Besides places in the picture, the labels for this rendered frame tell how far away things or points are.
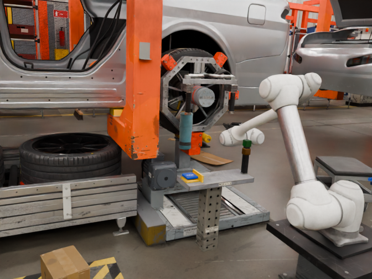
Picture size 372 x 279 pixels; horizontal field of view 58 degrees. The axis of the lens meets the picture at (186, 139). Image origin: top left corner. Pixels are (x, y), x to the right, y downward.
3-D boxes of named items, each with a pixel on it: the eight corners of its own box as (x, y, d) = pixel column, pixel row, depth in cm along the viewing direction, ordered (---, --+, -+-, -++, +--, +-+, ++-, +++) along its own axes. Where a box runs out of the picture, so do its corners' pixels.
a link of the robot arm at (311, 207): (347, 225, 147) (309, 234, 139) (321, 227, 162) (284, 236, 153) (302, 68, 166) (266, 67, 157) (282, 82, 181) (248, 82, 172)
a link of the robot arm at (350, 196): (367, 229, 159) (376, 186, 154) (340, 236, 152) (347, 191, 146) (340, 214, 173) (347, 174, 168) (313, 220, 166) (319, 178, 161)
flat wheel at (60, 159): (94, 155, 280) (94, 128, 274) (139, 180, 233) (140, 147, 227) (8, 170, 236) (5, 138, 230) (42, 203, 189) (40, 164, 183)
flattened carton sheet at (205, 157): (198, 150, 410) (198, 147, 409) (233, 161, 371) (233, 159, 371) (180, 154, 390) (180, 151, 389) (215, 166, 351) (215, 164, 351)
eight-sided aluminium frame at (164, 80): (222, 128, 267) (227, 58, 253) (226, 129, 261) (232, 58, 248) (158, 131, 244) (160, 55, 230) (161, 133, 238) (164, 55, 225)
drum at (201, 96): (201, 103, 253) (202, 84, 250) (215, 108, 235) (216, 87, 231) (184, 103, 247) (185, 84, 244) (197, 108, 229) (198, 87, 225)
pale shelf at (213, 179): (238, 172, 213) (238, 168, 212) (254, 182, 198) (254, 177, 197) (176, 180, 194) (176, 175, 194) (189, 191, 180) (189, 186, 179)
